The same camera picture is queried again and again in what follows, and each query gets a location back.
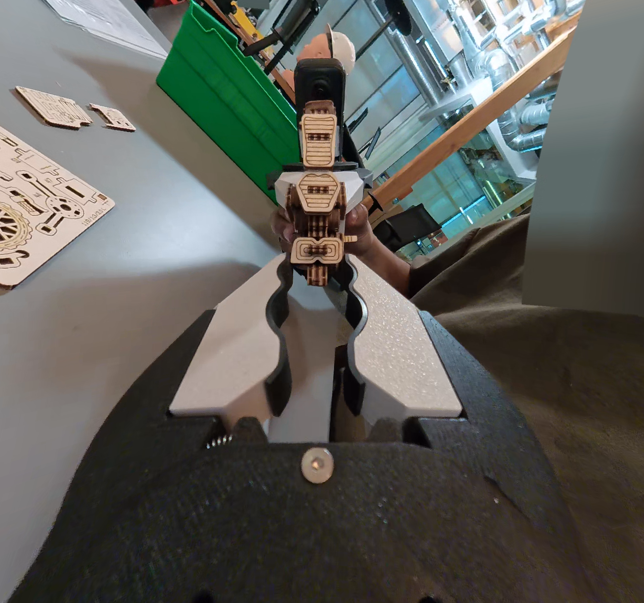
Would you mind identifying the person's right forearm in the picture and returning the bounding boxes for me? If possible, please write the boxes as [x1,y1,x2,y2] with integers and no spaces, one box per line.
[375,243,412,298]

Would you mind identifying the small wooden puzzle piece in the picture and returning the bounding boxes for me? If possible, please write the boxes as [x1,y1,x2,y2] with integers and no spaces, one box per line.
[15,85,94,129]

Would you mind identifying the tiny wooden puzzle piece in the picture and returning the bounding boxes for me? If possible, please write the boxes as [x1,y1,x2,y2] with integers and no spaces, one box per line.
[89,103,137,132]

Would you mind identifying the wooden puzzle model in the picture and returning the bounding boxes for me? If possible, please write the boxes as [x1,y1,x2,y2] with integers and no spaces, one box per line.
[284,100,348,286]

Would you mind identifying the person's right hand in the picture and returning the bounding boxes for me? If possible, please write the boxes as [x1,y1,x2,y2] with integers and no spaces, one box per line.
[271,203,385,264]

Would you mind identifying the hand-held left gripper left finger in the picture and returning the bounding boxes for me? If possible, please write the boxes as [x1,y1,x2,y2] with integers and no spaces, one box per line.
[167,253,293,439]

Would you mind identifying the wooden handrail beam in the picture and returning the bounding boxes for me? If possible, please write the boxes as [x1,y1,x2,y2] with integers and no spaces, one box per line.
[365,25,577,212]

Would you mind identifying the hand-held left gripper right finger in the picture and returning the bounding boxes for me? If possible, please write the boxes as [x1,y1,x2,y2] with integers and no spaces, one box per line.
[342,256,464,428]

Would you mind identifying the person's olive clothing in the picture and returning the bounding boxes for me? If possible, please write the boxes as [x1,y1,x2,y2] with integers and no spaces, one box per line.
[408,213,644,603]

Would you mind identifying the silver ventilation duct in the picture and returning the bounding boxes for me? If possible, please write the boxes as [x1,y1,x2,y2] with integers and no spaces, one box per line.
[402,0,574,151]

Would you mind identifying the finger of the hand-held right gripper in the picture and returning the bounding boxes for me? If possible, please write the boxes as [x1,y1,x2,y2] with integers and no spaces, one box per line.
[274,171,299,207]
[342,173,365,223]

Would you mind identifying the black disc on rod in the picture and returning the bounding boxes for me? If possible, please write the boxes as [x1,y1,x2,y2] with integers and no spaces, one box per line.
[360,0,412,48]

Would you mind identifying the wooden puzzle sheet notched corner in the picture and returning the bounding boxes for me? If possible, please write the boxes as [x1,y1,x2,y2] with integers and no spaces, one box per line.
[0,125,115,290]

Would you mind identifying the green plastic bin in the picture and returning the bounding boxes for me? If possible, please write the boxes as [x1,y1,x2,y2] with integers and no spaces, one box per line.
[156,0,303,206]

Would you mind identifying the yellow device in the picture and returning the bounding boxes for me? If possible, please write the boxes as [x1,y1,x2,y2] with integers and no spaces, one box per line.
[229,2,258,36]

